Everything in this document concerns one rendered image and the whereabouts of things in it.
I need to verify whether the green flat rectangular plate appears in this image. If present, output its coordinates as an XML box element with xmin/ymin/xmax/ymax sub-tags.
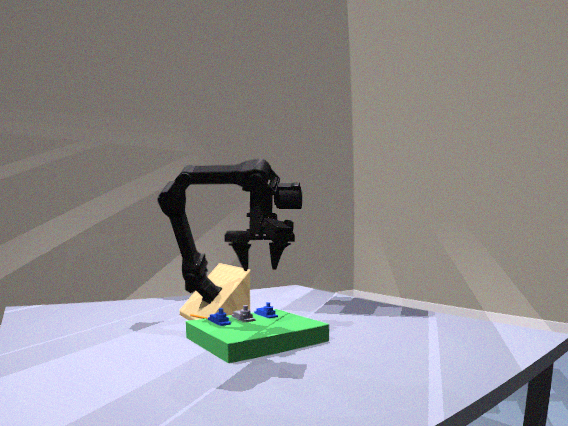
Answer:
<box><xmin>186</xmin><ymin>302</ymin><xmax>330</xmax><ymax>363</ymax></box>

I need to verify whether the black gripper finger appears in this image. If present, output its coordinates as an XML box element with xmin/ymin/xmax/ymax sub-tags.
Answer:
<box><xmin>229</xmin><ymin>243</ymin><xmax>251</xmax><ymax>271</ymax></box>
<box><xmin>269</xmin><ymin>243</ymin><xmax>291</xmax><ymax>270</ymax></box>

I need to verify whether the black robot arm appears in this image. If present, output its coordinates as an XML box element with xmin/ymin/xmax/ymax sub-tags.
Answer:
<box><xmin>158</xmin><ymin>158</ymin><xmax>302</xmax><ymax>303</ymax></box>

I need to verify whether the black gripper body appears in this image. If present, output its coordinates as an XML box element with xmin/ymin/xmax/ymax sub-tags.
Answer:
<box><xmin>225</xmin><ymin>209</ymin><xmax>295</xmax><ymax>244</ymax></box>

